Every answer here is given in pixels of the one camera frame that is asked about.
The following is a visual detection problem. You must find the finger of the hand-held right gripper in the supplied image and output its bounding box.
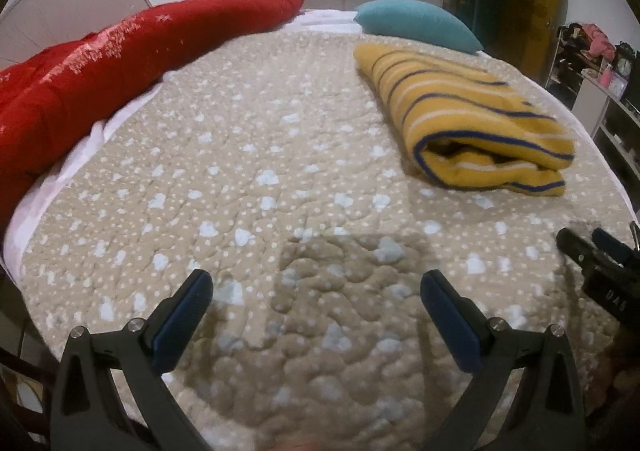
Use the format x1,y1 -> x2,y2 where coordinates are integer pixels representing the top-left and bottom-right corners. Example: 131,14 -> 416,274
557,227 -> 601,277
592,227 -> 636,267

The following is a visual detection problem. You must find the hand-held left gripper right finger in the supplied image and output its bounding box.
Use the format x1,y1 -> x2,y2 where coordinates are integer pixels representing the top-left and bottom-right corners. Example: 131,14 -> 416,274
420,269 -> 587,451

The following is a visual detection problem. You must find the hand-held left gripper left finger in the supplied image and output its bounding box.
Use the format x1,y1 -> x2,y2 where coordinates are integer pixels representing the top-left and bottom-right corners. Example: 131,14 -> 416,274
49,269 -> 215,451

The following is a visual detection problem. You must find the yellow striped sweater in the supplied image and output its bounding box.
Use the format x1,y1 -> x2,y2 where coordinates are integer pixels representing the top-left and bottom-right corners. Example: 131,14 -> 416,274
353,42 -> 577,197

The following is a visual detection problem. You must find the cluttered white shelf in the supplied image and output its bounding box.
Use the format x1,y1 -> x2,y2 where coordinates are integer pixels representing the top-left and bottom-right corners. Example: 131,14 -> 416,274
545,21 -> 640,212

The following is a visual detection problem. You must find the beige dotted blanket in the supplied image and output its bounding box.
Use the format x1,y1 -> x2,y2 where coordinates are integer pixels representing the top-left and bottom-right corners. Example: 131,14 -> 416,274
17,28 -> 638,451

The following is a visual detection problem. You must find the pink cloth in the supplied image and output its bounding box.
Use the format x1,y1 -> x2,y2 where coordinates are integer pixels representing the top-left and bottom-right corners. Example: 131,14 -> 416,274
580,22 -> 617,59

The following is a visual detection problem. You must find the red quilt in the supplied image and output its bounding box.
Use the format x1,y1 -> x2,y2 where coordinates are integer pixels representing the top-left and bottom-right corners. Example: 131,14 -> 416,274
0,0 -> 307,227

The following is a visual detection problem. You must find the teal pillow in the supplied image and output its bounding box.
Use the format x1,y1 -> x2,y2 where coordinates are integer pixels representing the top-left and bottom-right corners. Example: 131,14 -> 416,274
354,0 -> 485,55

